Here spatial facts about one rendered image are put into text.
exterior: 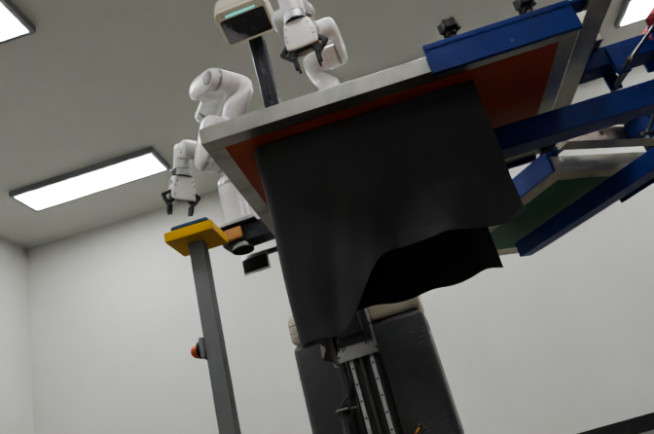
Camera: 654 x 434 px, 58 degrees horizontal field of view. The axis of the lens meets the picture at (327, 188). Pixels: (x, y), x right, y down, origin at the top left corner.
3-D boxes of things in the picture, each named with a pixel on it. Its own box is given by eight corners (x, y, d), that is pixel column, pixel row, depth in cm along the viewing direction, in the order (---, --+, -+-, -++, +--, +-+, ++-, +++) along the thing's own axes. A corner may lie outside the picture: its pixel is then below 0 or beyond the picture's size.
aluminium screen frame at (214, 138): (200, 144, 120) (198, 128, 122) (273, 235, 173) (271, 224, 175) (581, 23, 116) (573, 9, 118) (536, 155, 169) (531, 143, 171)
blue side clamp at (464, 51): (433, 73, 116) (421, 45, 119) (433, 87, 121) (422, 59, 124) (583, 25, 115) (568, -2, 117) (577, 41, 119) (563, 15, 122)
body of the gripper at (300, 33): (314, 22, 186) (323, 51, 181) (284, 34, 187) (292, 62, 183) (308, 7, 179) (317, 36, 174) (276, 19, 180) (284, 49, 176)
